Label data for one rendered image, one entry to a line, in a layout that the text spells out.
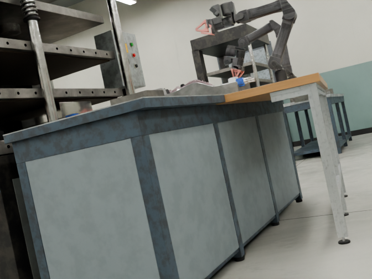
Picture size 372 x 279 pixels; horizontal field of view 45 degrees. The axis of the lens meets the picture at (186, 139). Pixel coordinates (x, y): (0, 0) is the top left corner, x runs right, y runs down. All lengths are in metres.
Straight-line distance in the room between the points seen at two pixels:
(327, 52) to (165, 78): 3.49
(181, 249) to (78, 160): 0.52
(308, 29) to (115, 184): 7.88
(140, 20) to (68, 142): 8.89
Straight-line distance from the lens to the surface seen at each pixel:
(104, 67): 3.29
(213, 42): 6.92
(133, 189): 1.65
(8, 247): 2.11
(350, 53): 9.15
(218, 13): 2.57
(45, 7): 2.77
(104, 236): 1.78
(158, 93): 2.06
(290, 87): 2.17
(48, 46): 2.63
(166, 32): 10.25
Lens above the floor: 0.64
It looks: level
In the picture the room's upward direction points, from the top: 12 degrees counter-clockwise
